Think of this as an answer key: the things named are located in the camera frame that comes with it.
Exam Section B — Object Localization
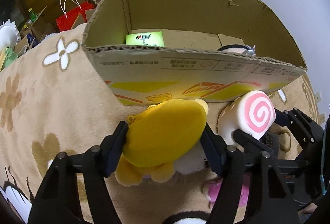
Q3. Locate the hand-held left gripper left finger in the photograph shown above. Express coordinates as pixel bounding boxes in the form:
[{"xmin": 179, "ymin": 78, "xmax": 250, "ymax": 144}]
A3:
[{"xmin": 28, "ymin": 121, "xmax": 129, "ymax": 224}]

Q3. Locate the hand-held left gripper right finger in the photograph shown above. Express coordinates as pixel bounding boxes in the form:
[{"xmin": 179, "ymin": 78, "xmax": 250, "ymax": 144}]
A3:
[{"xmin": 200, "ymin": 127, "xmax": 301, "ymax": 224}]

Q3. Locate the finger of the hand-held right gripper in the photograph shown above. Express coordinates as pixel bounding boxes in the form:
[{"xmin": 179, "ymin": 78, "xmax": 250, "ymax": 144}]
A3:
[
  {"xmin": 231, "ymin": 129, "xmax": 279, "ymax": 163},
  {"xmin": 274, "ymin": 107, "xmax": 324, "ymax": 153}
]

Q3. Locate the white pink swirl squishy toy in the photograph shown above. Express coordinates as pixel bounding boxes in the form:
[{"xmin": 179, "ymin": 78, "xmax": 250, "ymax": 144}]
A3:
[{"xmin": 217, "ymin": 90, "xmax": 276, "ymax": 146}]

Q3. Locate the yellow plush toy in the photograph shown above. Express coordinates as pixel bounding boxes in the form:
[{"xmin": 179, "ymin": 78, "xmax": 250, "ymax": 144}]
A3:
[{"xmin": 114, "ymin": 99, "xmax": 209, "ymax": 186}]

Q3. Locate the large cardboard box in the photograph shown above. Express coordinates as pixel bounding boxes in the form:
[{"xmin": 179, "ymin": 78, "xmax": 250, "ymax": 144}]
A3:
[{"xmin": 81, "ymin": 0, "xmax": 308, "ymax": 106}]

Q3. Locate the pink plush toy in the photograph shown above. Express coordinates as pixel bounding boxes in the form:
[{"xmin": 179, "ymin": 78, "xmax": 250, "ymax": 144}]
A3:
[{"xmin": 203, "ymin": 174, "xmax": 251, "ymax": 209}]

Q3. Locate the black and white plush toy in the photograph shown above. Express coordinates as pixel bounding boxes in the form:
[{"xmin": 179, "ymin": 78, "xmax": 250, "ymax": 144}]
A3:
[{"xmin": 162, "ymin": 210, "xmax": 210, "ymax": 224}]

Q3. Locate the beige flower blanket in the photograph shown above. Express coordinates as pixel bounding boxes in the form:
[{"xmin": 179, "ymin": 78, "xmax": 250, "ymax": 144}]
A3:
[{"xmin": 0, "ymin": 23, "xmax": 320, "ymax": 224}]

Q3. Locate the green tissue pack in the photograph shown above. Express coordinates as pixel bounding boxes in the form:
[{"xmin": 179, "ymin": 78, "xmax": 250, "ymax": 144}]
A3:
[{"xmin": 125, "ymin": 31, "xmax": 165, "ymax": 47}]

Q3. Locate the red paper bag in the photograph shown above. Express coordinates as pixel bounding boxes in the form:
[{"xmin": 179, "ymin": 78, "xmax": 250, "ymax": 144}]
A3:
[{"xmin": 56, "ymin": 0, "xmax": 96, "ymax": 32}]

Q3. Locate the green frog toy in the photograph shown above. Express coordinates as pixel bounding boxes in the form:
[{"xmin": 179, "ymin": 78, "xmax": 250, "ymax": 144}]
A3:
[{"xmin": 0, "ymin": 45, "xmax": 18, "ymax": 70}]

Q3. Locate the small open cardboard box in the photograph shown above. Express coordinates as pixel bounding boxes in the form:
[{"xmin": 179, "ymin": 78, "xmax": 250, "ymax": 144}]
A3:
[{"xmin": 14, "ymin": 6, "xmax": 56, "ymax": 55}]

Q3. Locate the white fluffy plush toy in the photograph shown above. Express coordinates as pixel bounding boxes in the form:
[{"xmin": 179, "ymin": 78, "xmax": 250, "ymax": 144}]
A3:
[{"xmin": 0, "ymin": 19, "xmax": 20, "ymax": 47}]

